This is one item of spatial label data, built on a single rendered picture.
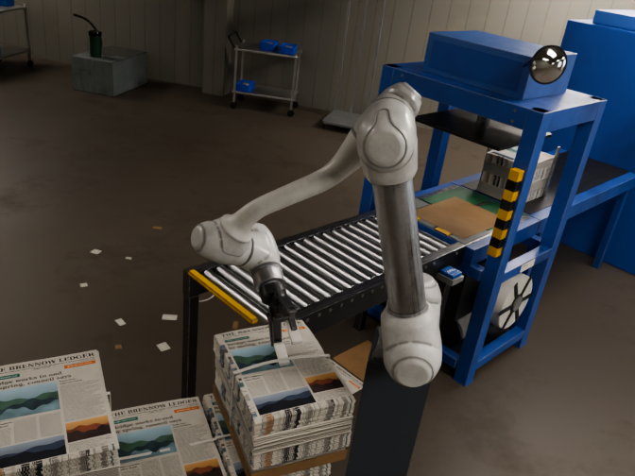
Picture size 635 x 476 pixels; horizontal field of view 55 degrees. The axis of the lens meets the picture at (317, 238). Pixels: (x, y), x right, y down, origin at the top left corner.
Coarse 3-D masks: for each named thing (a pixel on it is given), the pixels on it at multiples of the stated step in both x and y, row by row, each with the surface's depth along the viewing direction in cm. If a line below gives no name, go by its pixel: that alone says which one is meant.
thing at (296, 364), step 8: (304, 352) 178; (312, 352) 178; (320, 352) 179; (264, 360) 172; (296, 360) 174; (304, 360) 175; (312, 360) 175; (320, 360) 176; (328, 360) 176; (232, 368) 168; (240, 368) 168; (256, 368) 169; (264, 368) 169; (272, 368) 169; (280, 368) 170; (288, 368) 170; (296, 368) 171; (240, 376) 165; (248, 376) 165; (256, 376) 166; (232, 392) 170; (232, 400) 171; (232, 408) 172; (232, 416) 174; (232, 424) 173
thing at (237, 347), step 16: (224, 336) 181; (240, 336) 181; (256, 336) 182; (288, 336) 183; (304, 336) 184; (224, 352) 173; (240, 352) 174; (256, 352) 175; (272, 352) 176; (288, 352) 177; (224, 368) 174; (224, 384) 177; (224, 400) 180
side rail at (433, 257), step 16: (432, 256) 299; (448, 256) 306; (432, 272) 301; (352, 288) 264; (368, 288) 265; (384, 288) 275; (320, 304) 249; (336, 304) 253; (352, 304) 262; (368, 304) 271; (304, 320) 242; (320, 320) 250; (336, 320) 258
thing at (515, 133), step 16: (432, 112) 342; (448, 112) 346; (464, 112) 351; (448, 128) 316; (464, 128) 320; (480, 128) 324; (496, 128) 328; (512, 128) 332; (496, 144) 301; (512, 144) 305
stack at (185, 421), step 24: (144, 408) 182; (168, 408) 184; (192, 408) 185; (216, 408) 186; (120, 432) 173; (144, 432) 174; (168, 432) 176; (192, 432) 177; (216, 432) 178; (120, 456) 166; (144, 456) 167; (168, 456) 168; (192, 456) 169; (216, 456) 170
